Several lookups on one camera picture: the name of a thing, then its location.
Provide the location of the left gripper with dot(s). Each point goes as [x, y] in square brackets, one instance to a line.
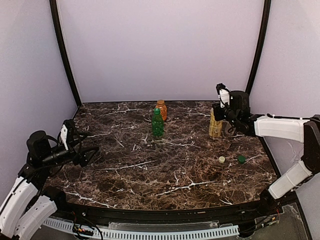
[75, 155]

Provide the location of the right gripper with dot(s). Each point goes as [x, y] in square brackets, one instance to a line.
[217, 113]

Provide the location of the yellow tea bottle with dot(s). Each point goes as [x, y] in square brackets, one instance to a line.
[215, 127]

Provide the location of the coffee latte bottle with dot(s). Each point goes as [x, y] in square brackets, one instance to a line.
[229, 129]

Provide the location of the cream bottle cap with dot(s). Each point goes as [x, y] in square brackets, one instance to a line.
[221, 159]

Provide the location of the green bottle cap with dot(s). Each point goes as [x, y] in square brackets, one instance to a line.
[241, 159]

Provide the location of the green soda bottle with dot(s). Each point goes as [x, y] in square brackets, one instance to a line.
[157, 124]

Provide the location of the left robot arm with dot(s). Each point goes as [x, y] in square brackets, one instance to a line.
[30, 201]

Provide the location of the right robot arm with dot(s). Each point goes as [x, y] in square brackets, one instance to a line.
[233, 106]

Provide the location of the orange drink bottle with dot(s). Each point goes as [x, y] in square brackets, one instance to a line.
[163, 108]

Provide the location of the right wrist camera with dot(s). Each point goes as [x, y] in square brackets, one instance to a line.
[223, 94]

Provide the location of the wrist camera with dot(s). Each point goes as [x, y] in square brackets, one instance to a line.
[223, 94]
[63, 136]

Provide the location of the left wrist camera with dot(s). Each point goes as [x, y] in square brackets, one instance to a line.
[63, 136]

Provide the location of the white slotted cable duct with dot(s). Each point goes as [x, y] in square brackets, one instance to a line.
[129, 231]

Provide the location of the black front rail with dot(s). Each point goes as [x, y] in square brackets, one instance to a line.
[96, 213]

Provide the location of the right black frame post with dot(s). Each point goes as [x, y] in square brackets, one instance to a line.
[259, 46]

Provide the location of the black frame post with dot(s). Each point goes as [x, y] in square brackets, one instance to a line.
[63, 51]
[259, 46]

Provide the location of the left black frame post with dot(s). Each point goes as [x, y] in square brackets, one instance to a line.
[63, 51]

